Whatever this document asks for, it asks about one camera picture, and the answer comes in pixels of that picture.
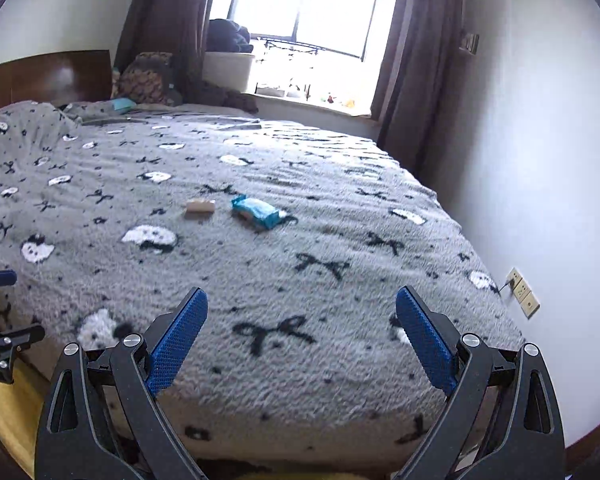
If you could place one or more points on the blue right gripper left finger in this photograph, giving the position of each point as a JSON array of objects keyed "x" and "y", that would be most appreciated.
[{"x": 170, "y": 337}]

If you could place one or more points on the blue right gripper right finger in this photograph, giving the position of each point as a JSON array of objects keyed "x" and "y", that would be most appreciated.
[{"x": 432, "y": 336}]

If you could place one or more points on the small white stick tube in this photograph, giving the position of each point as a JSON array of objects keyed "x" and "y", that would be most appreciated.
[{"x": 200, "y": 207}]

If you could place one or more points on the light blue snack wrapper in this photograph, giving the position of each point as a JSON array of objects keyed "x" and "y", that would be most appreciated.
[{"x": 258, "y": 212}]

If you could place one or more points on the yellow fluffy rug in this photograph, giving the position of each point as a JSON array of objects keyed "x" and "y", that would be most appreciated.
[{"x": 21, "y": 405}]

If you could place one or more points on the grey patterned fleece blanket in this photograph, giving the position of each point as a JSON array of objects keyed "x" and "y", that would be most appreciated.
[{"x": 301, "y": 359}]

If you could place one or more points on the dark wooden headboard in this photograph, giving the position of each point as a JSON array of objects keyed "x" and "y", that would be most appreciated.
[{"x": 58, "y": 78}]

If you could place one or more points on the teal small pillow item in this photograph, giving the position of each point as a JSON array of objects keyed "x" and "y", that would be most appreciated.
[{"x": 122, "y": 105}]

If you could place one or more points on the brown patterned cushion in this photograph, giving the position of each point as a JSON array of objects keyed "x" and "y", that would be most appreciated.
[{"x": 150, "y": 79}]

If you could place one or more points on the white storage box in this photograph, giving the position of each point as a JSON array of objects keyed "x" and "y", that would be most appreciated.
[{"x": 229, "y": 70}]

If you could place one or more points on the dark clothes pile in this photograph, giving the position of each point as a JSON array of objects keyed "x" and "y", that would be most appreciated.
[{"x": 228, "y": 37}]

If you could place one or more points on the metal drying rack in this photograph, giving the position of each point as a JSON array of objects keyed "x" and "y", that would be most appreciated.
[{"x": 281, "y": 52}]

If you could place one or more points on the left dark brown curtain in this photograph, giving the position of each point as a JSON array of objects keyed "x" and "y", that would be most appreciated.
[{"x": 179, "y": 27}]

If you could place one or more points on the dark brown curtain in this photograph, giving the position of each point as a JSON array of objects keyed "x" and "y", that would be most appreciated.
[
  {"x": 423, "y": 37},
  {"x": 179, "y": 27}
]

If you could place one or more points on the right dark brown curtain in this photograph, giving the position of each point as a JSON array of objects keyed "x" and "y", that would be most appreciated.
[{"x": 423, "y": 37}]

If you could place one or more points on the wall power socket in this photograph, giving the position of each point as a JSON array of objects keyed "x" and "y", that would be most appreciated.
[{"x": 520, "y": 289}]

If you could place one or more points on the wall light switch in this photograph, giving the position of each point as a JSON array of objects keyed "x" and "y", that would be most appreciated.
[{"x": 469, "y": 42}]

